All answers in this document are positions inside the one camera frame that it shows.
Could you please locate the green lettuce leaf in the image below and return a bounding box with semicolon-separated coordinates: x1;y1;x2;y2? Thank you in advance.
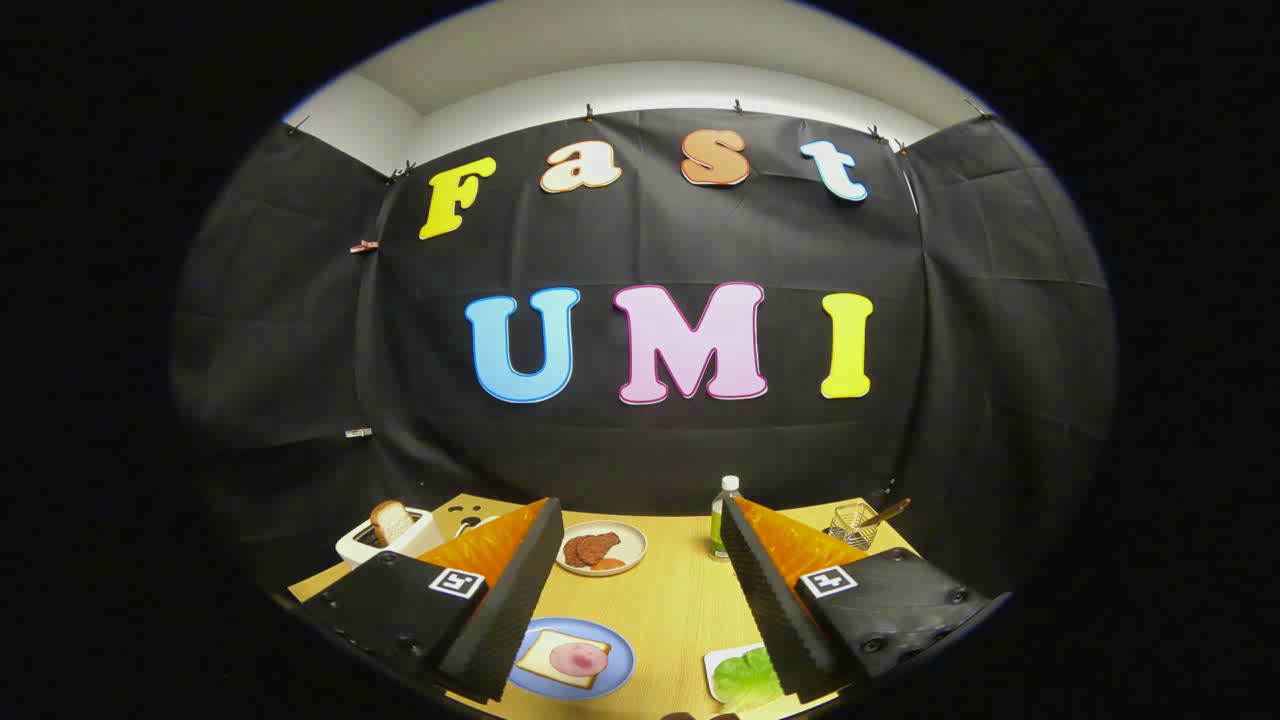
712;647;786;713

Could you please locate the green label plastic bottle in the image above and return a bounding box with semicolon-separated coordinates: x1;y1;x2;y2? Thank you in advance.
709;475;743;561

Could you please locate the white round plate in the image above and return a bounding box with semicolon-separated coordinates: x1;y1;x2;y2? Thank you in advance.
555;520;648;578

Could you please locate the metal wire basket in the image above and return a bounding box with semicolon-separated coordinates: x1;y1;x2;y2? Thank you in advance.
828;503;881;551

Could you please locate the black backdrop cloth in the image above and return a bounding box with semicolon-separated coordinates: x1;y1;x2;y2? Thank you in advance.
170;105;1116;601

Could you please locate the toasted bread slice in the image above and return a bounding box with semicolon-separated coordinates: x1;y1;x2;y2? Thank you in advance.
370;500;414;546

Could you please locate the pink ham slice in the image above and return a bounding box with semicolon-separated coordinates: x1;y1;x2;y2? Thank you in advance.
549;643;609;679

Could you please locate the white sandwich bread slice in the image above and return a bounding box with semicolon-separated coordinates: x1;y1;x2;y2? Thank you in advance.
515;628;613;691

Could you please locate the white toaster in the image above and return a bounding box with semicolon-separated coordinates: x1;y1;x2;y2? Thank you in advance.
335;507;446;569

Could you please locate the white square plate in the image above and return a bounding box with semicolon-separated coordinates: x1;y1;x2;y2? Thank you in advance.
703;643;771;704

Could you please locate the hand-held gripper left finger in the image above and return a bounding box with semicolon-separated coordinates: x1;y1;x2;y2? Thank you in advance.
298;497;566;704

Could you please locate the brown cooked meat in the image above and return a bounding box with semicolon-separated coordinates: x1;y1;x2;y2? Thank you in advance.
563;532;621;568

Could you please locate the blue round plate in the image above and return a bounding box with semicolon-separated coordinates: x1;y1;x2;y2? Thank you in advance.
507;617;636;701

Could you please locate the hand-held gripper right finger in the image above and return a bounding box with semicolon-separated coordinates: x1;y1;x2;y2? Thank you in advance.
720;495;1001;704

